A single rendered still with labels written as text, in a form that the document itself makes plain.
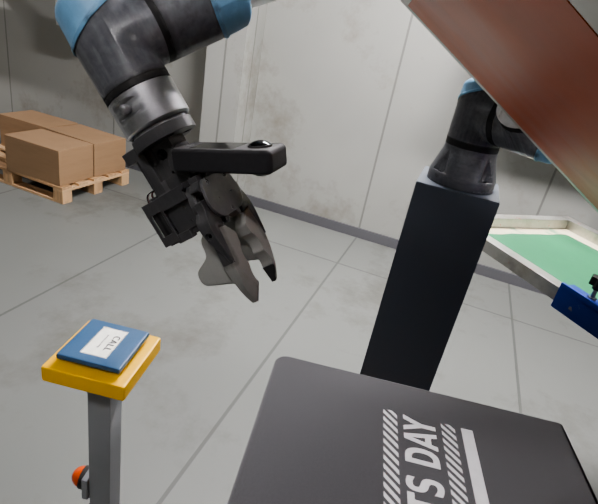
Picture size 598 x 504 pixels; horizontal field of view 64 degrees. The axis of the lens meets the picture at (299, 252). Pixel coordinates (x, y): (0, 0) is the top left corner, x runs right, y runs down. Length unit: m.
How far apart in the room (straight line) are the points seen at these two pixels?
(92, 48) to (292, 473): 0.54
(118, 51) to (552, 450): 0.80
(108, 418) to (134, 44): 0.59
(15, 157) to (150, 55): 3.57
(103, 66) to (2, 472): 1.60
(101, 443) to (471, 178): 0.88
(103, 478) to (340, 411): 0.45
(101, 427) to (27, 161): 3.25
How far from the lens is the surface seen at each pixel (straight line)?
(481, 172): 1.11
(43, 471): 1.93
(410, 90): 3.63
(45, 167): 3.90
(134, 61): 0.54
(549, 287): 1.38
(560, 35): 0.24
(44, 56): 5.22
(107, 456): 0.95
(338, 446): 0.72
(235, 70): 3.72
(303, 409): 0.75
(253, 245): 0.57
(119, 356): 0.78
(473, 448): 0.80
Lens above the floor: 1.46
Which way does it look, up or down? 25 degrees down
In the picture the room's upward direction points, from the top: 11 degrees clockwise
